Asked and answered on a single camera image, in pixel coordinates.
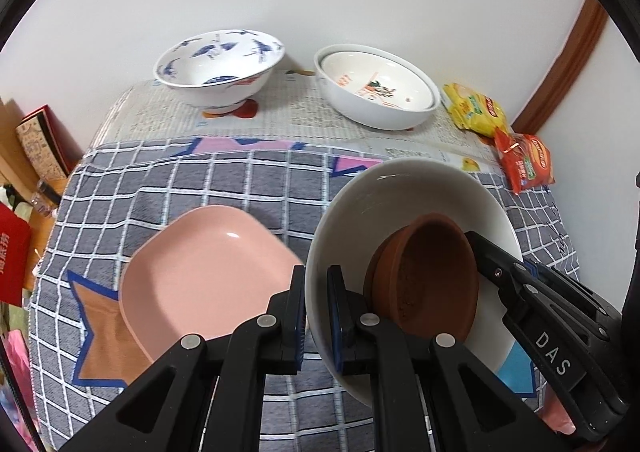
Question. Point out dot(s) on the orange snack bag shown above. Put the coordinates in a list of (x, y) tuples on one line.
[(525, 160)]

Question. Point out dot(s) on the grey checked tablecloth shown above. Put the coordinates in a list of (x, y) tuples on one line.
[(122, 194)]

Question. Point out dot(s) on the blue crane patterned bowl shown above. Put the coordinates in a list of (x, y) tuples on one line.
[(219, 69)]

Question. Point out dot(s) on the white patterned table cover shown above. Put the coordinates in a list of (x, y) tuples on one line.
[(290, 107)]

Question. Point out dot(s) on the pink square plate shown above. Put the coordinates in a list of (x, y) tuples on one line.
[(207, 272)]

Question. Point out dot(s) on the brown wooden door frame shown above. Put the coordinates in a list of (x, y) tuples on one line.
[(565, 70)]

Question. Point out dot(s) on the white inner printed bowl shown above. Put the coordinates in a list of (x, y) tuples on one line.
[(378, 79)]

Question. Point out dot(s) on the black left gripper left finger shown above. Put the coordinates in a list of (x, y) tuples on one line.
[(206, 394)]

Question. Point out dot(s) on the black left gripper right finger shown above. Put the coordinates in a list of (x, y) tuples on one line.
[(427, 394)]

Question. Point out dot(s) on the small brown bowl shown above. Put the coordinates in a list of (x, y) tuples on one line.
[(424, 278)]

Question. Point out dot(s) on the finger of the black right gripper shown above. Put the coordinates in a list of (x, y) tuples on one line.
[(573, 293), (507, 273)]

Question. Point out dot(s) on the red patterned gift box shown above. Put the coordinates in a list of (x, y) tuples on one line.
[(47, 144)]

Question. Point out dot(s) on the red paper bag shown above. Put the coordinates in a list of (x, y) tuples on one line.
[(14, 246)]

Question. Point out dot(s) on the large white bowl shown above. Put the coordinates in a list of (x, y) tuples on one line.
[(363, 111)]

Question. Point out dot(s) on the white shallow bowl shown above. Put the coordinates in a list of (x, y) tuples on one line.
[(376, 203)]

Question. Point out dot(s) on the person's right hand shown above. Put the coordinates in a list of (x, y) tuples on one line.
[(554, 414)]

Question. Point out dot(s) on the yellow snack bag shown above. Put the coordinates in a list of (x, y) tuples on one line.
[(472, 111)]

